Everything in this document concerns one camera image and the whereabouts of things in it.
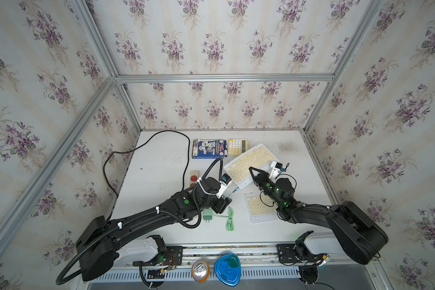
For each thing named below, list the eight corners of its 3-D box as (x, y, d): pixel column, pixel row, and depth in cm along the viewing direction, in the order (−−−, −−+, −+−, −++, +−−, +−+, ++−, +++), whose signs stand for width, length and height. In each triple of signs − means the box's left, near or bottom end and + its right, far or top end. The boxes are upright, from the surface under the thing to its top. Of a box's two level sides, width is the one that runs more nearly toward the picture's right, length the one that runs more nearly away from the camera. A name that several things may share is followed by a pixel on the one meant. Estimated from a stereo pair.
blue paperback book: (192, 158, 107) (191, 155, 104) (193, 142, 115) (193, 139, 113) (224, 158, 107) (224, 155, 105) (223, 142, 115) (224, 139, 113)
